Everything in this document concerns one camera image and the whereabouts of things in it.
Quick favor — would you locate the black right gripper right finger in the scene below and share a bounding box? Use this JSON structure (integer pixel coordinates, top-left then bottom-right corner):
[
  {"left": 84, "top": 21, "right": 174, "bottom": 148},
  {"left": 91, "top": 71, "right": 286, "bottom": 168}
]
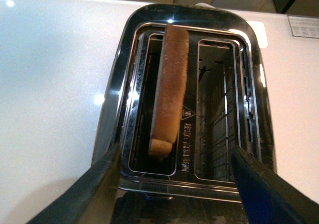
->
[{"left": 231, "top": 146, "right": 319, "bottom": 224}]

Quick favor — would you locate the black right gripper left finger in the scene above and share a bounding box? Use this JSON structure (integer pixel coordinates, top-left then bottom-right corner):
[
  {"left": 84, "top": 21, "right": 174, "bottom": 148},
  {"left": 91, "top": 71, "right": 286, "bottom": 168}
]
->
[{"left": 29, "top": 143, "right": 122, "bottom": 224}]

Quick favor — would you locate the slice of bread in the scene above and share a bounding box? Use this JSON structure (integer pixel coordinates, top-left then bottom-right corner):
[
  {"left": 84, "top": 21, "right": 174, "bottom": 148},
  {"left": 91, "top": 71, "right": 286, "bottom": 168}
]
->
[{"left": 148, "top": 25, "right": 189, "bottom": 157}]

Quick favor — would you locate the cream two-slot toaster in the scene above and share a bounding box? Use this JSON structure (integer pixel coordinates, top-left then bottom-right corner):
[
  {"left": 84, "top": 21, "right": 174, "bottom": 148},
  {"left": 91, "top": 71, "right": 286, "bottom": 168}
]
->
[{"left": 93, "top": 4, "right": 274, "bottom": 224}]

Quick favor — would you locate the grey label sticker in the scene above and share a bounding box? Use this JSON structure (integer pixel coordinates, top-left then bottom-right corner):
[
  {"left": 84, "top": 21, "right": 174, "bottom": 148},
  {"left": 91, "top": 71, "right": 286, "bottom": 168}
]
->
[{"left": 288, "top": 15, "right": 319, "bottom": 39}]

